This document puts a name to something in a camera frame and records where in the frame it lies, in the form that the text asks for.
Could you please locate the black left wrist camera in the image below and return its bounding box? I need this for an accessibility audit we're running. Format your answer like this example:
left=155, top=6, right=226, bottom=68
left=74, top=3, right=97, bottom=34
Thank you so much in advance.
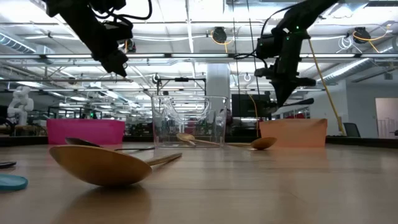
left=103, top=20, right=134, bottom=42

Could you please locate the black monitor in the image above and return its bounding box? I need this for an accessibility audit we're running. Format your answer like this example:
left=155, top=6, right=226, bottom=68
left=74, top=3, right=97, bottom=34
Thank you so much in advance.
left=231, top=93, right=272, bottom=118

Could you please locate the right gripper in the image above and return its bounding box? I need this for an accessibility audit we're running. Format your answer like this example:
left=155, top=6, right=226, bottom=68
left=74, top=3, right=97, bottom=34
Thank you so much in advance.
left=254, top=29, right=317, bottom=108

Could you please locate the black metal spoon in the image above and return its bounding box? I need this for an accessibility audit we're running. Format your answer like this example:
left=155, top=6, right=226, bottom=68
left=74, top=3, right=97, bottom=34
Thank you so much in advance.
left=257, top=98, right=315, bottom=118

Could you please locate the orange plastic bin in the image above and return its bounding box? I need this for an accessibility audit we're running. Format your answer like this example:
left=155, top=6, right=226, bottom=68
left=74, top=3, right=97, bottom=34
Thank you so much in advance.
left=258, top=118, right=328, bottom=148

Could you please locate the black metal table frame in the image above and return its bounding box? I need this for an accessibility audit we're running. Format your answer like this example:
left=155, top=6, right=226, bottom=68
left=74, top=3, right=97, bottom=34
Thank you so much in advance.
left=0, top=135, right=398, bottom=149

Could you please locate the white building column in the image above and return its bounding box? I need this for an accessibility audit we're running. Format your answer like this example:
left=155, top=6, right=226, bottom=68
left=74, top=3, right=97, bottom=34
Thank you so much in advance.
left=206, top=63, right=231, bottom=138

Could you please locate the gold spoon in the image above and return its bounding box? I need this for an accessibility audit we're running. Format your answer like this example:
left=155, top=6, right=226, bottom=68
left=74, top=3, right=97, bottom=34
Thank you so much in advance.
left=225, top=136, right=278, bottom=151
left=186, top=136, right=221, bottom=146
left=49, top=144, right=183, bottom=187
left=176, top=133, right=197, bottom=147

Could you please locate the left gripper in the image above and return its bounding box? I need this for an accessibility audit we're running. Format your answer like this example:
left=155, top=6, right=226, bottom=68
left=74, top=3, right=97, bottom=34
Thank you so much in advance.
left=67, top=12, right=129, bottom=78

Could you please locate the red plastic bin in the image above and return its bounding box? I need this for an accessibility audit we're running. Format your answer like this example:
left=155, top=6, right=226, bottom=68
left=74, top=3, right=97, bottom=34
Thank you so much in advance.
left=46, top=118, right=126, bottom=146

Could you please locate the black office chair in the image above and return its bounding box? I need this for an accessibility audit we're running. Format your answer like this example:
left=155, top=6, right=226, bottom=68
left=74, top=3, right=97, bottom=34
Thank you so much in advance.
left=343, top=122, right=362, bottom=138

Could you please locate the clear plastic bin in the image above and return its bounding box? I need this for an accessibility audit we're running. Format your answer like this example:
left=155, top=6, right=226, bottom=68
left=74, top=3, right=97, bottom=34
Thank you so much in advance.
left=151, top=95, right=229, bottom=149

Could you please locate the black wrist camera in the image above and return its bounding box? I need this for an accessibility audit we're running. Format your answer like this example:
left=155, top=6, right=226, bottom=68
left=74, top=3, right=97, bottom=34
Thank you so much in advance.
left=255, top=33, right=277, bottom=60
left=103, top=20, right=134, bottom=42

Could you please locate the black ceiling cable reel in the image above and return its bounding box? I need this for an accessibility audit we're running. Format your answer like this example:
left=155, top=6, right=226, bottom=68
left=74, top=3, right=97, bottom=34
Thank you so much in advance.
left=353, top=27, right=371, bottom=44
left=212, top=26, right=227, bottom=44

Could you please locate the yellow hanging cable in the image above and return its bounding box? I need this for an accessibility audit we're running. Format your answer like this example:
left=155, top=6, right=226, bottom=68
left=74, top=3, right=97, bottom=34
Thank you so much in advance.
left=307, top=38, right=346, bottom=137

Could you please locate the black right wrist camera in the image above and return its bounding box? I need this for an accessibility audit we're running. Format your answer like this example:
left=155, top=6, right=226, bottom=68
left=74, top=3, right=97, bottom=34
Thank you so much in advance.
left=255, top=33, right=277, bottom=60

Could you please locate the black gantry frame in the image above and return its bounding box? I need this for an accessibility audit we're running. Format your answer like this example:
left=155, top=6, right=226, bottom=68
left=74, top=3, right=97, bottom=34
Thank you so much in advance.
left=156, top=77, right=207, bottom=98

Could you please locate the silver ventilation duct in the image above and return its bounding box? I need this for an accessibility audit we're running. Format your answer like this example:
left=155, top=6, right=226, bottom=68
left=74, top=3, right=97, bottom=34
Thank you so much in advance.
left=317, top=57, right=398, bottom=86
left=0, top=32, right=38, bottom=54

